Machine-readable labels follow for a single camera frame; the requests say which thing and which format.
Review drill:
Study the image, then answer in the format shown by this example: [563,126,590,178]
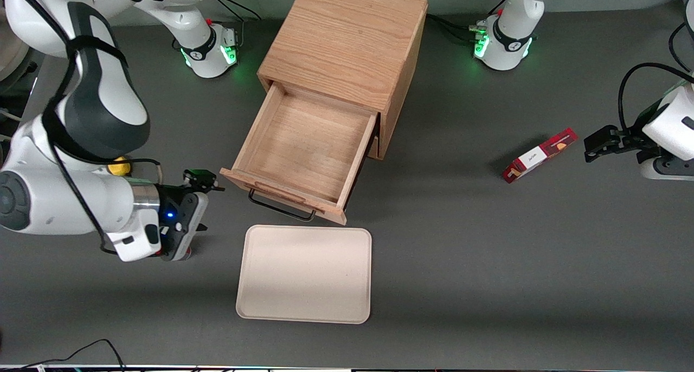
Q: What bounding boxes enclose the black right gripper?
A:
[160,169,226,262]

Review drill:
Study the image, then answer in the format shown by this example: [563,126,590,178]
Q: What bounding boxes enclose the beige plastic tray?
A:
[236,225,372,325]

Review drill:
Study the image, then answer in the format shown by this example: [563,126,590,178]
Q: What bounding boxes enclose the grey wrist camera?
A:
[640,156,694,181]

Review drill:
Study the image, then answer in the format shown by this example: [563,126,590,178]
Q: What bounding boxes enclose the black metal drawer handle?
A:
[248,188,317,222]

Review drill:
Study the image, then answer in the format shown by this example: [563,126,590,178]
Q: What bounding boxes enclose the black right arm base cables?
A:
[208,0,262,52]

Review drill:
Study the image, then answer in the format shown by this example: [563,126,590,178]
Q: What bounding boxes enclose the thin black table cable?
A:
[0,338,126,372]

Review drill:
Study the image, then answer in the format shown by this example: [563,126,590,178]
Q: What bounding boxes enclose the beige round object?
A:
[0,30,38,96]

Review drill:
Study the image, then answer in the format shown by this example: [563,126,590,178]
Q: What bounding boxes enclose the black left arm base cables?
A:
[427,0,507,43]

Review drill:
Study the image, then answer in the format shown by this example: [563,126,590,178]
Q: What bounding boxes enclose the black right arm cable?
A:
[5,0,163,253]

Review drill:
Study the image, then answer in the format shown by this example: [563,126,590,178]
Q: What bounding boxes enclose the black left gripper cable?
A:
[619,62,694,135]

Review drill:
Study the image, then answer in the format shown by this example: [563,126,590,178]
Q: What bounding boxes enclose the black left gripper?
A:
[584,124,661,164]

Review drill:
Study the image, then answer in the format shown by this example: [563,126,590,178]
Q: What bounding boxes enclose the black arm base cables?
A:
[427,0,507,43]
[208,0,262,52]

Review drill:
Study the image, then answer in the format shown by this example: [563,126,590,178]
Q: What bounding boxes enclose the black looped background cable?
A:
[669,22,694,73]

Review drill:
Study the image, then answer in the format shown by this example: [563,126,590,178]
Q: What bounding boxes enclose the wooden drawer cabinet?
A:
[257,0,429,161]

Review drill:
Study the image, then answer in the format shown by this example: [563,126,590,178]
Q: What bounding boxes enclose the red tartan cookie box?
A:
[502,127,579,184]

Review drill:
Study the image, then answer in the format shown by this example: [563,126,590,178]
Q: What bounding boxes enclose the wooden drawer with black handle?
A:
[220,82,378,226]

